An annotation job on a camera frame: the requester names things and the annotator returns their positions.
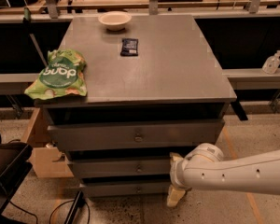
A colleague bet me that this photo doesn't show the white bowl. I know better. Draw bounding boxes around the white bowl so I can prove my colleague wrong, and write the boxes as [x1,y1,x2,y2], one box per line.
[98,11,132,31]

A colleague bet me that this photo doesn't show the grey bottom drawer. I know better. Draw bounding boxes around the grey bottom drawer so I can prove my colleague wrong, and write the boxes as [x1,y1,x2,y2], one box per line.
[80,179,170,198]

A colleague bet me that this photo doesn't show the grey top drawer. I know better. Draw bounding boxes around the grey top drawer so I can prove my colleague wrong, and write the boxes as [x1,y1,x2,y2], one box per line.
[48,119,224,151]

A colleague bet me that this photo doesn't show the black floor cable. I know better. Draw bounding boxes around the black floor cable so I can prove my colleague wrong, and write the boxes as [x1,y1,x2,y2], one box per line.
[8,198,91,224]

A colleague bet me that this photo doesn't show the dark blue snack packet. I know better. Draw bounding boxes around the dark blue snack packet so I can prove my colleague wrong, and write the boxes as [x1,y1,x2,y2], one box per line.
[120,38,138,56]

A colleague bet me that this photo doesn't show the green snack bag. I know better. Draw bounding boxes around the green snack bag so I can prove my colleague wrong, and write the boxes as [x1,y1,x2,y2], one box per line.
[24,49,87,100]

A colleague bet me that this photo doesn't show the grey drawer cabinet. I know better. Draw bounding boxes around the grey drawer cabinet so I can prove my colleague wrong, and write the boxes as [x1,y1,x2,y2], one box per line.
[38,15,236,185]

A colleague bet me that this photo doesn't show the wooden box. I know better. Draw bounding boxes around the wooden box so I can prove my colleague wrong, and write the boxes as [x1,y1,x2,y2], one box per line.
[21,108,73,178]

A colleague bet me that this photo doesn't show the grey drawer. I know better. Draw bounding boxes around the grey drawer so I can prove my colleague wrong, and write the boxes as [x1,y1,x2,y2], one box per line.
[80,179,170,198]
[67,153,183,179]
[48,119,224,151]

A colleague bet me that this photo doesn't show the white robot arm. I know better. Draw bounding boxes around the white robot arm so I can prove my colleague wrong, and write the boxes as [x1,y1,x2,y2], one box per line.
[167,143,280,207]

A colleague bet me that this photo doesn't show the clear soap dispenser bottle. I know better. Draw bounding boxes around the clear soap dispenser bottle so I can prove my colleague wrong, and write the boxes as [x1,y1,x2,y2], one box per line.
[262,50,280,75]

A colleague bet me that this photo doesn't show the black tray stand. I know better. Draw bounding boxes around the black tray stand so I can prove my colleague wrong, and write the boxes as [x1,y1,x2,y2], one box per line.
[0,142,33,224]

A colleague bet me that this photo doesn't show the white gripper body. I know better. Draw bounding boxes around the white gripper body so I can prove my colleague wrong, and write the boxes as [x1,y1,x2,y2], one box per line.
[170,157,189,190]

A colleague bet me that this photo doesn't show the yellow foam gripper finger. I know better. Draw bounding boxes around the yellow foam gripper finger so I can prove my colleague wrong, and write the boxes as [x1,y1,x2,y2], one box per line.
[166,185,186,207]

